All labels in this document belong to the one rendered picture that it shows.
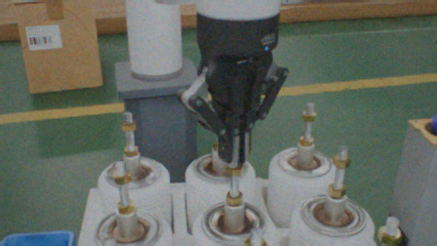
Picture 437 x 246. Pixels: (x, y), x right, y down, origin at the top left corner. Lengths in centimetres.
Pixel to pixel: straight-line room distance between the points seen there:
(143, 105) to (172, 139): 8
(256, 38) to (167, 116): 43
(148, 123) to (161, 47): 13
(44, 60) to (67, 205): 67
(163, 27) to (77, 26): 80
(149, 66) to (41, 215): 41
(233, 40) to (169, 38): 39
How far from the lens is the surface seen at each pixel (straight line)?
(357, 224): 54
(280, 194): 63
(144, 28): 75
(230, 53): 39
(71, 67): 157
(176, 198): 68
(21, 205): 105
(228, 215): 51
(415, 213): 67
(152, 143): 81
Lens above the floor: 58
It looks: 27 degrees down
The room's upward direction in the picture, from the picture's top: straight up
